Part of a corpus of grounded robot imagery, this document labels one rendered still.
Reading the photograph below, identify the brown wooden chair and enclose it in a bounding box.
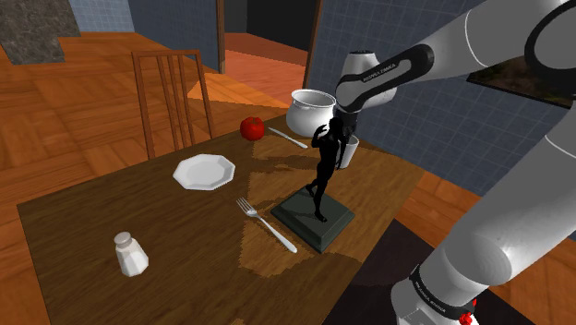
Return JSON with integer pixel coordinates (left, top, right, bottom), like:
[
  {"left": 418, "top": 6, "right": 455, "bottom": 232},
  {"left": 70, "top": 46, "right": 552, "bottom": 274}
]
[{"left": 130, "top": 49, "right": 217, "bottom": 162}]

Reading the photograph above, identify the white salt shaker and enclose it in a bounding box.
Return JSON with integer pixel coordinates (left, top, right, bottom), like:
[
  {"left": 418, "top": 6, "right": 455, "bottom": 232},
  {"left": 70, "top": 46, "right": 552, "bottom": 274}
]
[{"left": 113, "top": 231, "right": 150, "bottom": 278}]

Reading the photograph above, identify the grey stone slab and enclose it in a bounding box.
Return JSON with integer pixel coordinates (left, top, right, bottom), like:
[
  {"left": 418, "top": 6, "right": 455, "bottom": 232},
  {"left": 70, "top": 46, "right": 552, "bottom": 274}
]
[{"left": 0, "top": 0, "right": 82, "bottom": 66}]

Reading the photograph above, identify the red tomato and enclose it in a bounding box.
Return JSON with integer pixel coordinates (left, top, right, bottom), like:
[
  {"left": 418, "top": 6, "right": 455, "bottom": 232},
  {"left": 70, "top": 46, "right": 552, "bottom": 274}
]
[{"left": 239, "top": 116, "right": 266, "bottom": 142}]

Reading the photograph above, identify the white pot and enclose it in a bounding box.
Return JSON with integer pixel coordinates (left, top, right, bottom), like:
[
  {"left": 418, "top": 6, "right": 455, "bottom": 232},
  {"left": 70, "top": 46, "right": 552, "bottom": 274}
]
[{"left": 285, "top": 88, "right": 338, "bottom": 138}]

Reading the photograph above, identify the dark wall picture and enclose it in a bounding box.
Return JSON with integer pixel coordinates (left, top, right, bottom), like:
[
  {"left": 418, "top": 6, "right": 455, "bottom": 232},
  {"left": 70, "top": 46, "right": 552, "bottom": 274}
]
[{"left": 465, "top": 55, "right": 576, "bottom": 110}]

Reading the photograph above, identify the brown wooden door frame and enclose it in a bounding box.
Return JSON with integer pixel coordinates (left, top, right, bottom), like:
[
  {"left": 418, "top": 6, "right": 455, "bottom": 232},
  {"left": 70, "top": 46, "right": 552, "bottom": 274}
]
[{"left": 215, "top": 0, "right": 324, "bottom": 90}]

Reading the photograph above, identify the silver table knife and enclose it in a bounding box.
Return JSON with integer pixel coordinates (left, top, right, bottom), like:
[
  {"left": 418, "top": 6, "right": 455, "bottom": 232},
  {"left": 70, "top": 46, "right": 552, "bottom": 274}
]
[{"left": 268, "top": 126, "right": 309, "bottom": 150}]

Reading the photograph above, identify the black figure on dark base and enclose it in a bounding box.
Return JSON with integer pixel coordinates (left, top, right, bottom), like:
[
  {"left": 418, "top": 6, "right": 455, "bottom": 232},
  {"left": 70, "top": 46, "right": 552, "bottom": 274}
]
[{"left": 270, "top": 117, "right": 356, "bottom": 255}]

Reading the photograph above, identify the white octagonal plate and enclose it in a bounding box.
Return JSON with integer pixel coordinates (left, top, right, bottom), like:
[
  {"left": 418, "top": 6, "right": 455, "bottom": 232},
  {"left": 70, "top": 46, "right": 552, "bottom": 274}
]
[{"left": 172, "top": 153, "right": 237, "bottom": 192}]

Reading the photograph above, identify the brown wooden table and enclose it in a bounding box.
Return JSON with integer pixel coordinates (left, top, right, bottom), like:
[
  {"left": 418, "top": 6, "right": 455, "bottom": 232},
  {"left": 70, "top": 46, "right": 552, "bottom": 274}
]
[{"left": 16, "top": 114, "right": 426, "bottom": 325}]

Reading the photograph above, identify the silver fork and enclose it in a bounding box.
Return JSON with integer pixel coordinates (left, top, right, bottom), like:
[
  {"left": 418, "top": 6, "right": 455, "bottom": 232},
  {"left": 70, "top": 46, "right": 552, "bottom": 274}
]
[{"left": 235, "top": 196, "right": 299, "bottom": 255}]

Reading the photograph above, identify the white cup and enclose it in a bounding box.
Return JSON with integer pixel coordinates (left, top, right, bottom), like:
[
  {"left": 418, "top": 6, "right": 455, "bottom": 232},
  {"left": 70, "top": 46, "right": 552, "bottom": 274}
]
[{"left": 336, "top": 134, "right": 361, "bottom": 170}]

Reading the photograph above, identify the dark robot stand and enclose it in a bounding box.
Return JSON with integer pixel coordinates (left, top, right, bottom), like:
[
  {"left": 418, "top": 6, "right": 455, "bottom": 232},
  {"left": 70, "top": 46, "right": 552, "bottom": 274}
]
[{"left": 321, "top": 218, "right": 537, "bottom": 325}]

